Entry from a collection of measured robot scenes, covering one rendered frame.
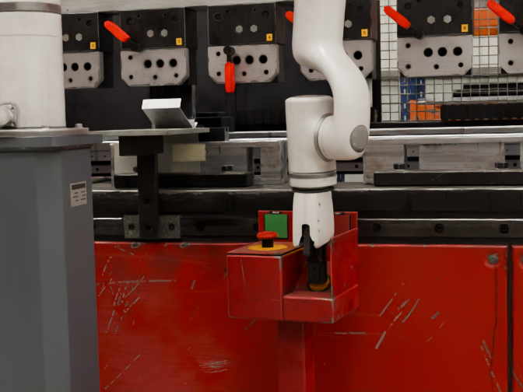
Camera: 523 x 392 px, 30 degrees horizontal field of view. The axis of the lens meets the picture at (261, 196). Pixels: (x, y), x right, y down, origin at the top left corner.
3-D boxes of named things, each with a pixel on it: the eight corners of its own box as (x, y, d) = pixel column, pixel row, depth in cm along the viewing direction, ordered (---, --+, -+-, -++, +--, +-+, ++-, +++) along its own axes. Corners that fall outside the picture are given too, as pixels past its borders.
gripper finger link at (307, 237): (307, 208, 172) (315, 224, 176) (298, 246, 168) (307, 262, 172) (313, 208, 171) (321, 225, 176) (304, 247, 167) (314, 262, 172)
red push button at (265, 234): (253, 252, 178) (253, 232, 178) (261, 249, 182) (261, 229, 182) (274, 253, 177) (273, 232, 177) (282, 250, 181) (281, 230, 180)
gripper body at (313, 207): (303, 177, 179) (305, 237, 181) (282, 187, 170) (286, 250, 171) (342, 177, 176) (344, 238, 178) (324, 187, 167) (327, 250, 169)
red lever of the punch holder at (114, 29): (105, 18, 208) (138, 46, 207) (113, 19, 212) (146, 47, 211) (100, 25, 209) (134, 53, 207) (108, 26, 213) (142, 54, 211)
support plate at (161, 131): (80, 137, 191) (80, 131, 191) (132, 134, 216) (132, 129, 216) (166, 134, 186) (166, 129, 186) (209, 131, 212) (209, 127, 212)
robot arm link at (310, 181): (299, 166, 178) (300, 183, 179) (282, 173, 170) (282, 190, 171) (342, 166, 175) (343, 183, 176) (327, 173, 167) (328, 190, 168)
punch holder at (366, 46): (300, 80, 203) (298, 0, 201) (309, 81, 211) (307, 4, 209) (372, 78, 199) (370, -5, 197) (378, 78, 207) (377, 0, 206)
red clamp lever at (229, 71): (224, 92, 203) (222, 46, 202) (229, 93, 207) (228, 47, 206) (232, 92, 202) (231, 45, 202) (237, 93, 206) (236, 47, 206)
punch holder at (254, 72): (208, 83, 208) (206, 5, 206) (220, 84, 216) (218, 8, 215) (277, 81, 204) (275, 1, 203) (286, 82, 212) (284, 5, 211)
